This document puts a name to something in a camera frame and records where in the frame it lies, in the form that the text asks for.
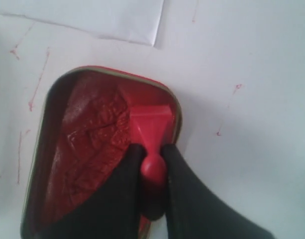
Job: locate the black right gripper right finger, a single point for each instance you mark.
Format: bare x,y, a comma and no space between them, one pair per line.
194,212

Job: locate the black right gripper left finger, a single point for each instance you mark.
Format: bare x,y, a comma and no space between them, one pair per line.
112,211

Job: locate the red plastic stamp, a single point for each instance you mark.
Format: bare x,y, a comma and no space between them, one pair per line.
151,125

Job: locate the red ink pad tin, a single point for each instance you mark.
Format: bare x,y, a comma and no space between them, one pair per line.
82,136

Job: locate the white paper sheet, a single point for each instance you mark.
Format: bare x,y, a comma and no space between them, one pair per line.
135,21

